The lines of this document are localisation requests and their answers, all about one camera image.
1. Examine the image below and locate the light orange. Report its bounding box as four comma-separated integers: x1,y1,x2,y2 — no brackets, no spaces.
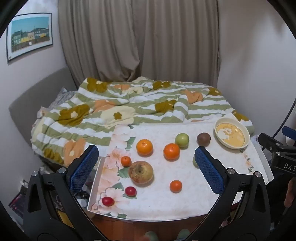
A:
136,139,153,156

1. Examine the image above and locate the deep-coloured orange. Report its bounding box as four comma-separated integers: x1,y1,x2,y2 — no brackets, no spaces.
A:
163,143,180,160

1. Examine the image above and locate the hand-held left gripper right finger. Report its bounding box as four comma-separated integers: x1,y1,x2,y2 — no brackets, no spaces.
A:
194,146,271,234

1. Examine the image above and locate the person's right hand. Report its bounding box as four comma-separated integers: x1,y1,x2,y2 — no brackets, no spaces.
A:
285,179,296,209

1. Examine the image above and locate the striped floral blanket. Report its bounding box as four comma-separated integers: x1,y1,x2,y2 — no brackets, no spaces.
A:
31,76,255,167

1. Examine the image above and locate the black cable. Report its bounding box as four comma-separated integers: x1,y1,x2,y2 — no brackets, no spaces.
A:
273,98,296,139

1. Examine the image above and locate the green slipper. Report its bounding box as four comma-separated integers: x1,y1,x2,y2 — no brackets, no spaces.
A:
177,228,191,241
143,230,160,241

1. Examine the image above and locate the beige curtain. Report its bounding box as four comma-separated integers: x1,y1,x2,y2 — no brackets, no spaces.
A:
58,0,220,91

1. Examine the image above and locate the brown kiwi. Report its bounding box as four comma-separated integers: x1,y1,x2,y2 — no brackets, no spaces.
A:
197,132,211,146

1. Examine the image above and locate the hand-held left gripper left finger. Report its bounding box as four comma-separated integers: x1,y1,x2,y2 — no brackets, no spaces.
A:
23,145,100,233

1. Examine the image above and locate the grey padded headboard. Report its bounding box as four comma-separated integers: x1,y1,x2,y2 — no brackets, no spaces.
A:
9,67,78,149

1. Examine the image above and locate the green apple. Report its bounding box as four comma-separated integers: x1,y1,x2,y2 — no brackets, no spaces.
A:
175,133,189,147

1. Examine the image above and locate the cream oval bowl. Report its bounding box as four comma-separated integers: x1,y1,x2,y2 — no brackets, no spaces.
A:
214,118,250,149

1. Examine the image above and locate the large russet apple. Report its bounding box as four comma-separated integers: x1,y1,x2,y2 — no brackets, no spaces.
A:
128,161,154,184

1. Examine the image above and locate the framed wall poster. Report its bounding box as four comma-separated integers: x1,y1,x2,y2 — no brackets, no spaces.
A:
6,13,53,62

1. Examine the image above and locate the floral white tablecloth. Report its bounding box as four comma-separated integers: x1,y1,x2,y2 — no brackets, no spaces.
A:
96,113,257,219

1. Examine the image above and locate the grey patterned pillow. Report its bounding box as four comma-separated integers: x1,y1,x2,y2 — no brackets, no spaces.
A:
47,88,77,109

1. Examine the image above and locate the dark tablet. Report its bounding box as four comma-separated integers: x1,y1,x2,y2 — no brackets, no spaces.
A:
9,192,26,218

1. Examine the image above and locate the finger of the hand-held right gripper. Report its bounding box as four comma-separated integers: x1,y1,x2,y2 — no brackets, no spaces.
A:
258,133,296,153
282,126,296,140

